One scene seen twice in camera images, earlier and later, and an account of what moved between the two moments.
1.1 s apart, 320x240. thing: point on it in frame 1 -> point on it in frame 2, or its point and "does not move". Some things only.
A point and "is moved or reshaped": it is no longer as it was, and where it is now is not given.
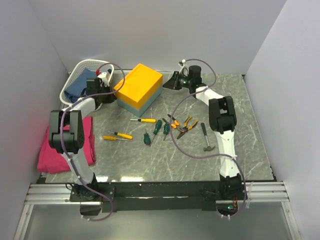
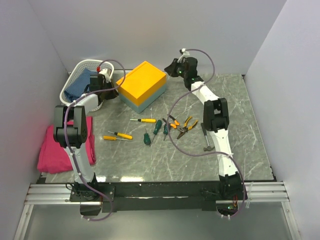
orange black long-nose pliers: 184,129 does not move
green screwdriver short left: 146,139 does not move
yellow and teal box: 143,85 is moved or reshaped
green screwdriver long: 158,126 does not move
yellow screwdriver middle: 122,135 does not move
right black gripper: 172,83 -> 170,69
